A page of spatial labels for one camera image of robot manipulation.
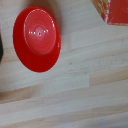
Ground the red plastic bowl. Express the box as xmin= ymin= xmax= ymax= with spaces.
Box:
xmin=12 ymin=6 xmax=62 ymax=74

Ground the orange printed carton box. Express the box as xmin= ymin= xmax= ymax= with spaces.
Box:
xmin=91 ymin=0 xmax=128 ymax=27

